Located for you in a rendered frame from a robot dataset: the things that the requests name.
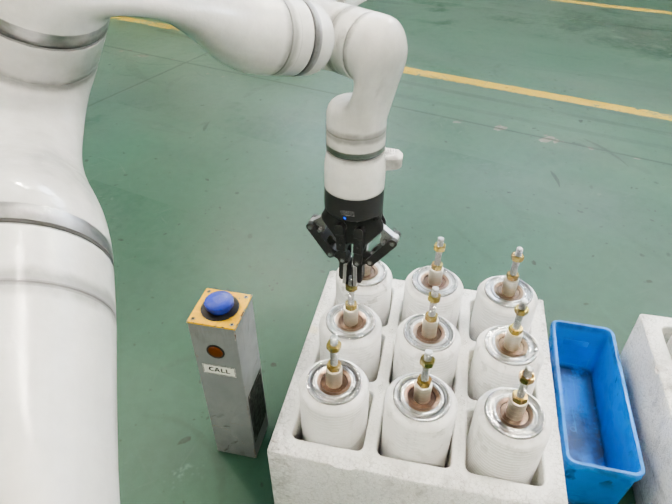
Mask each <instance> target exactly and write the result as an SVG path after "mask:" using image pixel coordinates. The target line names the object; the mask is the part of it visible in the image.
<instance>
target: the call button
mask: <svg viewBox="0 0 672 504"><path fill-rule="evenodd" d="M204 305H205V309H206V310H207V311H208V312H210V313H211V314H213V315H223V314H226V313H228V312H229V311H230V310H231V308H232V307H233V305H234V299H233V296H232V294H231V293H229V292H227V291H216V292H213V293H211V294H209V295H208V296H207V297H206V298H205V300H204Z"/></svg>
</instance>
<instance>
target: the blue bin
mask: <svg viewBox="0 0 672 504"><path fill-rule="evenodd" d="M548 345H549V353H550V363H551V369H552V377H553V386H554V394H555V402H556V410H557V418H558V430H559V435H560V443H561V451H562V459H563V468H564V476H565V484H566V492H567V500H568V504H618V503H619V501H620V500H621V499H622V498H623V496H624V495H625V494H626V493H627V491H628V490H629V489H630V487H631V486H632V485H633V484H634V482H637V481H639V480H641V479H642V477H643V476H644V474H645V467H644V462H643V458H642V453H641V449H640V444H639V440H638V436H637V431H636V427H635V422H634V418H633V414H632V409H631V405H630V400H629V396H628V392H627V387H626V383H625V378H624V374H623V370H622V365H621V361H620V356H619V352H618V348H617V343H616V339H615V335H614V333H613V332H612V331H611V330H610V329H608V328H606V327H601V326H594V325H588V324H582V323H575V322H569V321H563V320H555V321H553V322H552V323H551V326H550V337H549V341H548Z"/></svg>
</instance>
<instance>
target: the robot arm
mask: <svg viewBox="0 0 672 504"><path fill-rule="evenodd" d="M111 17H143V18H151V19H156V20H159V21H163V22H165V23H168V24H170V25H172V26H173V27H175V28H177V29H178V30H180V31H181V32H183V33H184V34H185V35H187V36H188V37H189V38H190V39H192V40H193V41H194V42H196V43H197V44H198V45H199V46H200V47H201V48H202V49H204V50H205V51H206V52H207V53H208V54H210V55H211V56H212V57H214V58H215V59H216V60H217V61H219V62H221V63H222V64H224V65H226V66H228V67H230V68H232V69H234V70H237V71H239V72H243V73H247V74H255V75H268V76H291V77H299V76H308V75H312V74H315V73H317V72H318V71H320V70H321V69H323V70H328V71H332V72H335V73H337V74H340V75H343V76H345V77H348V78H350V79H353V82H354V88H353V93H344V94H341V95H338V96H336V97H334V98H333V99H332V100H331V101H330V103H329V104H328V107H327V111H326V154H325V161H324V203H325V208H324V210H323V212H322V214H321V215H317V214H314V215H313V216H312V217H311V219H310V220H309V222H308V223H307V225H306V228H307V229H308V231H309V232H310V234H311V235H312V236H313V238H314V239H315V240H316V242H317V243H318V244H319V246H320V247H321V248H322V250H323V251H324V252H325V254H326V255H327V256H328V257H330V258H332V257H335V258H337V259H338V261H339V277H340V279H343V280H342V283H343V284H348V278H349V276H350V275H351V274H352V286H357V285H358V283H361V281H362V279H363V277H364V275H365V264H367V265H368V266H373V265H374V264H376V263H377V262H378V261H379V260H380V259H382V258H383V257H384V256H385V255H387V254H388V253H389V252H390V251H391V250H393V249H394V248H395V247H396V246H397V243H398V241H399V239H400V236H401V233H400V231H398V230H394V231H392V230H391V229H389V228H388V227H387V226H386V219H385V217H384V215H383V202H384V188H385V173H386V171H388V170H397V169H400V168H401V167H402V161H403V153H402V152H401V151H400V150H399V149H392V148H386V147H385V142H386V127H387V117H388V114H389V111H390V108H391V105H392V102H393V99H394V96H395V93H396V90H397V87H398V84H399V82H400V79H401V76H402V73H403V71H404V68H405V64H406V61H407V55H408V45H407V38H406V34H405V31H404V29H403V27H402V25H401V24H400V22H399V21H398V20H397V19H395V18H394V17H392V16H390V15H387V14H384V13H380V12H376V11H372V10H369V9H365V8H362V7H358V6H355V5H351V4H347V3H341V2H335V1H324V0H0V504H120V494H119V472H118V428H117V323H116V322H117V321H116V299H115V277H114V260H113V252H112V245H111V239H110V234H109V230H108V226H107V222H106V219H105V216H104V213H103V210H102V208H101V206H100V204H99V202H98V199H97V198H96V196H95V194H94V192H93V190H92V188H91V186H90V185H89V182H88V180H87V178H86V176H85V172H84V168H83V160H82V146H83V135H84V124H85V116H86V109H87V104H88V99H89V95H90V91H91V88H92V85H93V82H94V79H95V76H96V72H97V68H98V63H99V60H100V57H101V53H102V49H103V45H104V42H105V38H106V34H107V30H108V26H109V22H110V18H111ZM328 228H329V229H328ZM379 234H381V238H380V243H379V244H377V245H376V246H375V247H374V248H373V249H372V250H371V251H367V244H368V243H370V242H371V241H372V240H373V239H374V238H375V237H376V236H378V235H379ZM352 244H353V253H354V255H353V256H351V252H352ZM352 259H353V265H352Z"/></svg>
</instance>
